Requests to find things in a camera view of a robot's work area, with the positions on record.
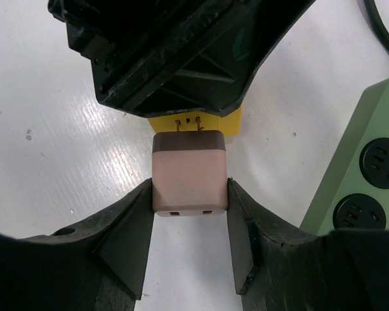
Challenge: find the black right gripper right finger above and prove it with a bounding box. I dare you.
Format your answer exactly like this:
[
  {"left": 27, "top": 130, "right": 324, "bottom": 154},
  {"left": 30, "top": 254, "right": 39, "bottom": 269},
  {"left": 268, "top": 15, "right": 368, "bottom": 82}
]
[{"left": 227, "top": 179, "right": 389, "bottom": 310}]

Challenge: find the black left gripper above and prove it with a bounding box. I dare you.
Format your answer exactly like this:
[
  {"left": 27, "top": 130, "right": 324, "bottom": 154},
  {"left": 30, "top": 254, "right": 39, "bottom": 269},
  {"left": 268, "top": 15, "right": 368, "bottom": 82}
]
[{"left": 47, "top": 1, "right": 311, "bottom": 117}]

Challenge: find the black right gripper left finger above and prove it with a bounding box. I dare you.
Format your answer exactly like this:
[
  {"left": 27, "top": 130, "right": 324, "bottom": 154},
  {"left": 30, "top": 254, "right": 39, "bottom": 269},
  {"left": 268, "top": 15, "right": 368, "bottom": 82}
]
[{"left": 0, "top": 179, "right": 154, "bottom": 310}]

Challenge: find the yellow plug adapter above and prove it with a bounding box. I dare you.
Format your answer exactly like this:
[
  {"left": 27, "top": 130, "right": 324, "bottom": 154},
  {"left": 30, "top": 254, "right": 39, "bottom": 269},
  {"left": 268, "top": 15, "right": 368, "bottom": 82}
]
[{"left": 148, "top": 107, "right": 242, "bottom": 137}]

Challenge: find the brown plug adapter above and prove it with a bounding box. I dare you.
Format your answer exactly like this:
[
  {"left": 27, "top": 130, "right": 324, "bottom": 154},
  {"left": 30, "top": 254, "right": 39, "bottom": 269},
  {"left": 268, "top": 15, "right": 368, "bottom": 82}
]
[{"left": 152, "top": 117, "right": 228, "bottom": 217}]

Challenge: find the green power strip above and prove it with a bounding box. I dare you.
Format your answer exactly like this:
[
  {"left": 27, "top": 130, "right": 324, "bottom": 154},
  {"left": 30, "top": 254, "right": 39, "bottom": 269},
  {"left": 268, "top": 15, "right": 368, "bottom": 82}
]
[{"left": 300, "top": 78, "right": 389, "bottom": 235}]

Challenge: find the black power strip cable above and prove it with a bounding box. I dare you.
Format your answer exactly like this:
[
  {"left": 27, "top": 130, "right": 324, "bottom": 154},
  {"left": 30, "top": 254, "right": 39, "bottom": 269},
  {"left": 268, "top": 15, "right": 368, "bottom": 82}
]
[{"left": 364, "top": 0, "right": 389, "bottom": 65}]

